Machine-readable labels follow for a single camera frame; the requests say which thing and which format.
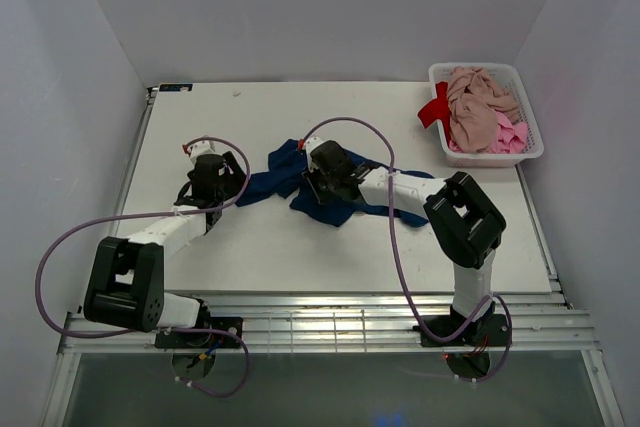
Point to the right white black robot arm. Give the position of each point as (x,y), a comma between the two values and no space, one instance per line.
(465,222)

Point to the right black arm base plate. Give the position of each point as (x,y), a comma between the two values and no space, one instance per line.
(494,331)

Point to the white perforated plastic basket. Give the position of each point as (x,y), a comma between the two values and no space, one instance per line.
(508,78)

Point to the bright pink t shirt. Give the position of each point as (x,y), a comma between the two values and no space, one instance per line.
(492,134)

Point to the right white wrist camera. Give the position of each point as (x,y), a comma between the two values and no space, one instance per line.
(307,146)

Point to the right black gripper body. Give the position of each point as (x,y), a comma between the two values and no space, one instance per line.
(324,186)

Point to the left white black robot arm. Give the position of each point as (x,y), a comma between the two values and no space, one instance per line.
(127,284)

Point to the beige pink t shirt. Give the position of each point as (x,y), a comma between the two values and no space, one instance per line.
(473,93)

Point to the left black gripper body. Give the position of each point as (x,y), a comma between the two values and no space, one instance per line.
(234,182)

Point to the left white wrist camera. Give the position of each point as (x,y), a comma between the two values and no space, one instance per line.
(199,148)

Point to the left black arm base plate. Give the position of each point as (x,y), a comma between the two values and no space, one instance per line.
(211,334)

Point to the aluminium frame rails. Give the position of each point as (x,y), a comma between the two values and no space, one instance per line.
(296,324)

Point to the blue white label sticker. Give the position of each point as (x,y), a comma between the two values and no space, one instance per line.
(184,87)

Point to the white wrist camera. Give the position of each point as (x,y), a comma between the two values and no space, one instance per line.
(199,148)
(307,146)

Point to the red t shirt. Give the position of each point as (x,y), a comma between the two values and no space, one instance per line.
(437,109)

